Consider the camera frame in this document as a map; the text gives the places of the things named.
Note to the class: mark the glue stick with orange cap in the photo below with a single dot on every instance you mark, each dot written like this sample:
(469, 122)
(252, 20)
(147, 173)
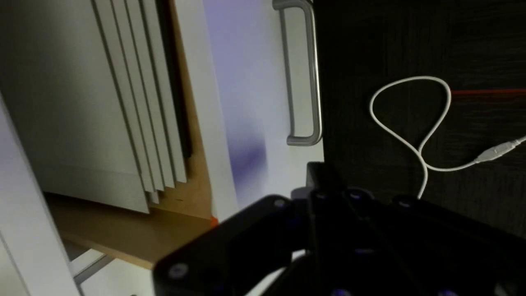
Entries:
(214, 221)

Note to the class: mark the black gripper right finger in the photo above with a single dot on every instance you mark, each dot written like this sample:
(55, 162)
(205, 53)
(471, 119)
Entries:
(417, 252)

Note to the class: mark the silver drawer slide rail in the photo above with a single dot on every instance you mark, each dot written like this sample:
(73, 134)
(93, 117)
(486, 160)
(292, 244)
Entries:
(93, 267)

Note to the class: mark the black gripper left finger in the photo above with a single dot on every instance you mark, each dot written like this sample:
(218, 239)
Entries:
(231, 247)

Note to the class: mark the grey folder in drawer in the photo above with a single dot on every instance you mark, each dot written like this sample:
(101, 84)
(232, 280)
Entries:
(149, 109)

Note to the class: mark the wooden drawer with white front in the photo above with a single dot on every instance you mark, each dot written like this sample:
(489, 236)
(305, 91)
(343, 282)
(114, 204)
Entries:
(247, 83)

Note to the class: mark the grey flat sheet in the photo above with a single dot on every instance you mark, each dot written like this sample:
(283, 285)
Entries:
(66, 109)

